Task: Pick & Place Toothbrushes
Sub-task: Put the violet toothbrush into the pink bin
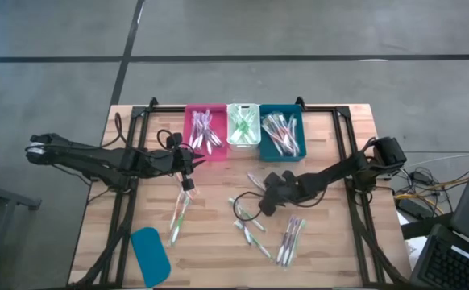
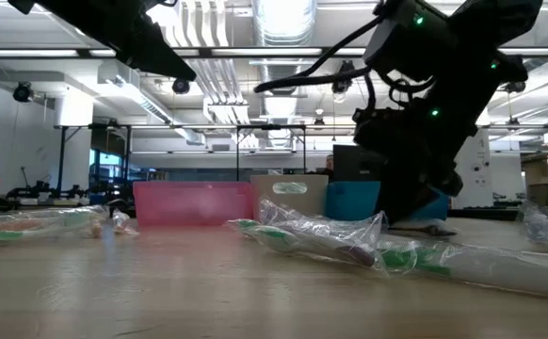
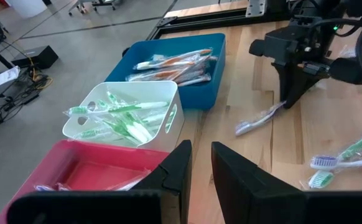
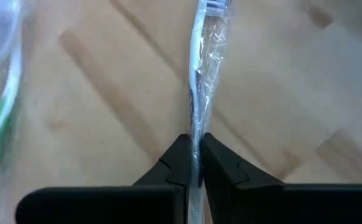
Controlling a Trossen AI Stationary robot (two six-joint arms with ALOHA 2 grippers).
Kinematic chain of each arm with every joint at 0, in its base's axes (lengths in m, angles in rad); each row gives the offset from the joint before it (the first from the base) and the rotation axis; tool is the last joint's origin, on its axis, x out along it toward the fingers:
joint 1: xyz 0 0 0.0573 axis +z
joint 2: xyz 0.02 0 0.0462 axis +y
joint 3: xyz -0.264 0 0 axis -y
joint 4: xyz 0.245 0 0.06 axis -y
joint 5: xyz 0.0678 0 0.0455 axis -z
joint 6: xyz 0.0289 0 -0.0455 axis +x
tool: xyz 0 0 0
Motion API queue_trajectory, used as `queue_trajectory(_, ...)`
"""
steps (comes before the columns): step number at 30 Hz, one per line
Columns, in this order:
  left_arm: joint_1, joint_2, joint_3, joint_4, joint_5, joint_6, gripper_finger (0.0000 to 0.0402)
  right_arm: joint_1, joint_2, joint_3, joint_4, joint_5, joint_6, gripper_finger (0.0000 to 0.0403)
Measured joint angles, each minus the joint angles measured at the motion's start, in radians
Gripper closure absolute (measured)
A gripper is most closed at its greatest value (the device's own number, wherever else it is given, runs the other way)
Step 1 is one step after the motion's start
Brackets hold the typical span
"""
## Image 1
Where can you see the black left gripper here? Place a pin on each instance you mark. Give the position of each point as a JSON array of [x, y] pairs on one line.
[[187, 167]]

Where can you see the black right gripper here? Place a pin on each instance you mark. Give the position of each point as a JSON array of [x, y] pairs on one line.
[[279, 191]]

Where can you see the teal plastic bin lid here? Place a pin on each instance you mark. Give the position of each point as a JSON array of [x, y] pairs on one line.
[[150, 258]]

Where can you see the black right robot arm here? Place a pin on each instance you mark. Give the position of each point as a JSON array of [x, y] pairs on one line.
[[339, 173]]

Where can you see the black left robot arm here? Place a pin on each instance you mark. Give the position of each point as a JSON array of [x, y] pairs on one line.
[[97, 161]]

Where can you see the pink plastic bin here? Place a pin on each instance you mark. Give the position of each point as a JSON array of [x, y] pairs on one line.
[[218, 156]]

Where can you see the teal plastic bin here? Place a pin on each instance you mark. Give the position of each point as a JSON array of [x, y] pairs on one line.
[[264, 156]]

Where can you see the white plastic bin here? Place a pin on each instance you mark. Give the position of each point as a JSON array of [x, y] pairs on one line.
[[242, 146]]

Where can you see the black power brick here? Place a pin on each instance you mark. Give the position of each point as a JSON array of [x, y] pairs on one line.
[[409, 209]]

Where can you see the black power adapter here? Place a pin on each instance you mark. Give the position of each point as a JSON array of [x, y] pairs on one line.
[[422, 176]]

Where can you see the white paper sheet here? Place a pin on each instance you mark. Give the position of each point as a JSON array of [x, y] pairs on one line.
[[416, 247]]

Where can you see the black stand bar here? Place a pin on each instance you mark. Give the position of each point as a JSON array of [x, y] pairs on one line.
[[424, 229]]

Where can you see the black metal stand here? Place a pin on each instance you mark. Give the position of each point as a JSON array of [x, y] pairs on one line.
[[1, 197]]

